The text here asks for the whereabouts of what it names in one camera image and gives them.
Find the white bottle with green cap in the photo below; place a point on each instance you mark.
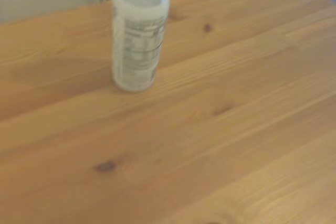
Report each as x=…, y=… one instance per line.
x=139, y=37

